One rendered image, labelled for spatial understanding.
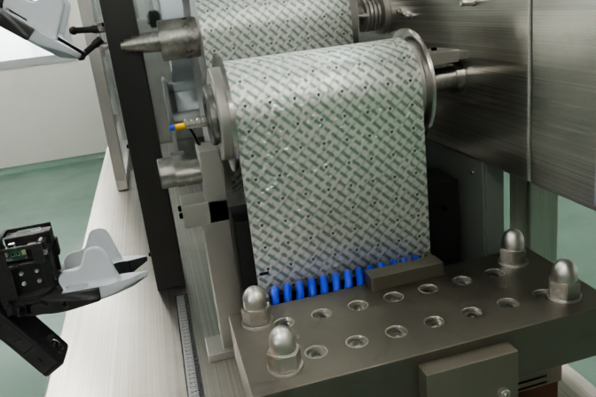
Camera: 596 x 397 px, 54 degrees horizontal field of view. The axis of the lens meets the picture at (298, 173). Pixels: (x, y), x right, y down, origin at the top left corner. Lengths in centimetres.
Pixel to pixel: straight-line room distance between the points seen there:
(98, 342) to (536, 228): 73
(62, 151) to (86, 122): 38
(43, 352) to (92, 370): 20
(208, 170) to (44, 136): 569
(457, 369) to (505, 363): 5
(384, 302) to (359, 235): 10
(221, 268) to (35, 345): 25
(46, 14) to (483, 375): 59
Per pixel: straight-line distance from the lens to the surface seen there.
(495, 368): 64
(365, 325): 66
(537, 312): 69
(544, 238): 108
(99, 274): 69
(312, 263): 75
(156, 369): 89
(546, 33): 67
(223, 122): 68
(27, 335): 73
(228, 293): 83
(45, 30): 71
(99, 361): 95
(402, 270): 73
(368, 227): 76
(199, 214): 77
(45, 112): 637
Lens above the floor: 138
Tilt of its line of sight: 17 degrees down
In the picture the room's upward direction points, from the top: 7 degrees counter-clockwise
